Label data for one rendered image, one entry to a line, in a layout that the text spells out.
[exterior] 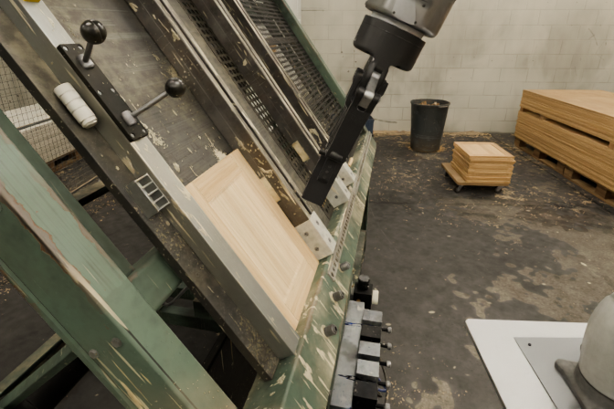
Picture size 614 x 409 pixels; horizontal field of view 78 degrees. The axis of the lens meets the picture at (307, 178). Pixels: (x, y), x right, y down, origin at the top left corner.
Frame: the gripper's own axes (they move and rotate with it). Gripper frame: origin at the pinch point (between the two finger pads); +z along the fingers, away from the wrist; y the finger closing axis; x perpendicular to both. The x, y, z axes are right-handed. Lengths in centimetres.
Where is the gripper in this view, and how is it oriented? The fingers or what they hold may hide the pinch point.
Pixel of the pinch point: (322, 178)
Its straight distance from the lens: 50.3
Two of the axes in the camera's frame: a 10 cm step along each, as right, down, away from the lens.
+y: -1.1, 3.6, -9.3
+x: 9.1, 4.1, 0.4
